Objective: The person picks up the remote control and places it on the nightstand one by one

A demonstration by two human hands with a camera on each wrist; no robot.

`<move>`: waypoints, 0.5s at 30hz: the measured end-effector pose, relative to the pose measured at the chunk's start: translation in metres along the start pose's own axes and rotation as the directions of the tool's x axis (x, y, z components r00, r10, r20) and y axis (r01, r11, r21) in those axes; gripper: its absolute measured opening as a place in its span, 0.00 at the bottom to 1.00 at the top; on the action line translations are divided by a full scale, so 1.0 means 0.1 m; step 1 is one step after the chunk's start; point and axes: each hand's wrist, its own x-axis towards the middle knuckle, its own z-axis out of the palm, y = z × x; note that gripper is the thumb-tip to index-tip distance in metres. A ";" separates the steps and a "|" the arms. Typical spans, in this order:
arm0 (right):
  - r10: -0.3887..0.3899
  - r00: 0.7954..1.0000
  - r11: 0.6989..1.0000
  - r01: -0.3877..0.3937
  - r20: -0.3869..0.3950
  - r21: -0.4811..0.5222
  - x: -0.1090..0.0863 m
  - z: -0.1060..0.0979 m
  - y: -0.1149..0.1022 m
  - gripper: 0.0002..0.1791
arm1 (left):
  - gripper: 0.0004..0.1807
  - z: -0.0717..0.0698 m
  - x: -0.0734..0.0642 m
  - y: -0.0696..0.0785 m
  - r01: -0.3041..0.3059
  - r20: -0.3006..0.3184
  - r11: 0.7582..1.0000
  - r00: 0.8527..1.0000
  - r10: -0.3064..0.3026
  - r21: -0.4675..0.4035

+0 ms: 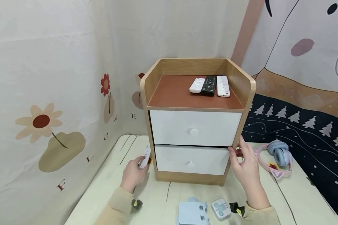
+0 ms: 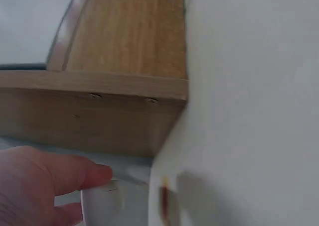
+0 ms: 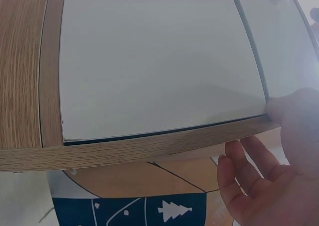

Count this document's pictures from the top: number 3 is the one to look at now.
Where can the person's right hand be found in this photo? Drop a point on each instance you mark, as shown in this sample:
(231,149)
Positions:
(294,181)

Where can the person's right thumb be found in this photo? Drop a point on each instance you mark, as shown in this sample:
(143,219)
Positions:
(291,105)

